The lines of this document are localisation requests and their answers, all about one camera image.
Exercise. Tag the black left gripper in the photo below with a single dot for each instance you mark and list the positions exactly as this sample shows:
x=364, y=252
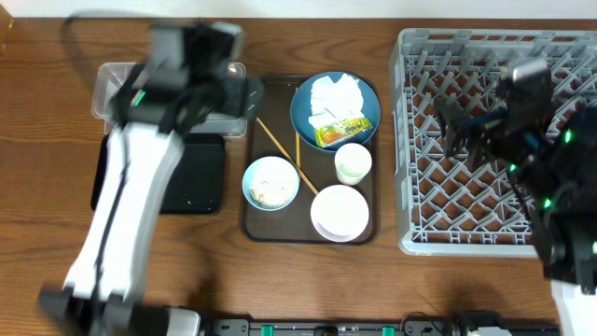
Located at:
x=235, y=92

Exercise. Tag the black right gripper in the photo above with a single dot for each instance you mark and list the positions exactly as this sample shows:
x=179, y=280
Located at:
x=471, y=129

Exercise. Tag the blue plate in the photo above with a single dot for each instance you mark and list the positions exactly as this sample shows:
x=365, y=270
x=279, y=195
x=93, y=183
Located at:
x=300, y=111

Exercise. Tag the white napkin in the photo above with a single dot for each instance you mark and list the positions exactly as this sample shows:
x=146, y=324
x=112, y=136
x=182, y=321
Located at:
x=334, y=101

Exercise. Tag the yellow snack wrapper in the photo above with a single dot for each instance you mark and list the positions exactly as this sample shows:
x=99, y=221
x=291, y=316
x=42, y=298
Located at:
x=332, y=134

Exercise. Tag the white cup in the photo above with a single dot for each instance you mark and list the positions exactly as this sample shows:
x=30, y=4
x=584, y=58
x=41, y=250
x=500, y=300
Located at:
x=352, y=163

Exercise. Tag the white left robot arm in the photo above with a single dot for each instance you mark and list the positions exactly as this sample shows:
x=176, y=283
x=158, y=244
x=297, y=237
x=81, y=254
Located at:
x=159, y=103

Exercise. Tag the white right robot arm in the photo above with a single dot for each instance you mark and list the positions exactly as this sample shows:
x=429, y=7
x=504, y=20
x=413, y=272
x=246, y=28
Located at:
x=559, y=174

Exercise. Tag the grey dishwasher rack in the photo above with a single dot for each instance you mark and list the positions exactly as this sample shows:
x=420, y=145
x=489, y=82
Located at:
x=443, y=207

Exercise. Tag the long wooden chopstick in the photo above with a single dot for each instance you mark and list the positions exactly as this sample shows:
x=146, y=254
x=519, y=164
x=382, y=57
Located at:
x=287, y=156

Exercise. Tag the dark brown serving tray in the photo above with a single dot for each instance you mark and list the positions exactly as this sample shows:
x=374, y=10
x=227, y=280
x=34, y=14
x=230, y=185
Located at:
x=292, y=224

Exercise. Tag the short wooden chopstick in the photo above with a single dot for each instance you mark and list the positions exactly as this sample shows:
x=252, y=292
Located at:
x=297, y=145

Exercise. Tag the light blue rice bowl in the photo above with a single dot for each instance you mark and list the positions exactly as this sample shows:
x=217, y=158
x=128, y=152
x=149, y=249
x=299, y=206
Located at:
x=270, y=183

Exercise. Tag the black plastic tray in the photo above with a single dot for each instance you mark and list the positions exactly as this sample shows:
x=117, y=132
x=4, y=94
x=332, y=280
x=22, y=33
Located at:
x=200, y=175

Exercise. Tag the clear plastic bin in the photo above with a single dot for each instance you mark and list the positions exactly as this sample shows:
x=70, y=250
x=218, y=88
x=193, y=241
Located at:
x=110, y=78

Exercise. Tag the white bowl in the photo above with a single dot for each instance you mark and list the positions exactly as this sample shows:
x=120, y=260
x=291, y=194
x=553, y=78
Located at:
x=339, y=213

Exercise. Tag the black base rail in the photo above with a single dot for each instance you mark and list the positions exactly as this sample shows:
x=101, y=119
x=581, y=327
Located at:
x=413, y=324

